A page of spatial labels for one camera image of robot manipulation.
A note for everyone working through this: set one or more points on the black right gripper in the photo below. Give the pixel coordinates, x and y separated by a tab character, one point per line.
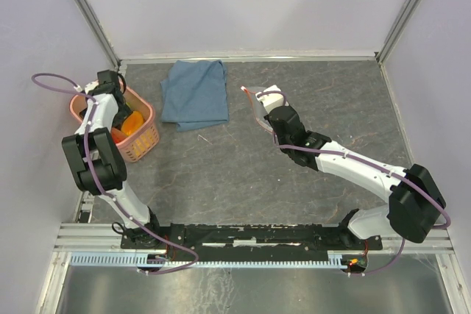
267	118

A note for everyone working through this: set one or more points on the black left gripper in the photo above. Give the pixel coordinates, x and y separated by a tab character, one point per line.
122	115

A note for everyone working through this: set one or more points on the clear zip bag red zipper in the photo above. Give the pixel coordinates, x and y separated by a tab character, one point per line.
258	109

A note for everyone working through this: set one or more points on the red watermelon slice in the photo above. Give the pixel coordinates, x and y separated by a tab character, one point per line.
117	135

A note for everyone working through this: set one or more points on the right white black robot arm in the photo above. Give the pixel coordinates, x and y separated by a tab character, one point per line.
413	202

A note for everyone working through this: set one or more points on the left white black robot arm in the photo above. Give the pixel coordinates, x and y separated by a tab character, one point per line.
97	165

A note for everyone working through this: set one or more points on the orange mango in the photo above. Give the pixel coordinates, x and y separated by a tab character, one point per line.
132	123

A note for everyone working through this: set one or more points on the pink plastic perforated basket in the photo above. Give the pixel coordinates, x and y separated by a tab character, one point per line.
136	145

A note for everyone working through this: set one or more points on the blue folded cloth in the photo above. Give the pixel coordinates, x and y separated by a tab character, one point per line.
195	95

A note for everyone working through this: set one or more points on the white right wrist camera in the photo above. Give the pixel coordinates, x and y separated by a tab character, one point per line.
272	97

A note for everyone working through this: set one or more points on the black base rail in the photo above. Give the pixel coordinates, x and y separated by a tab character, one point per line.
266	243

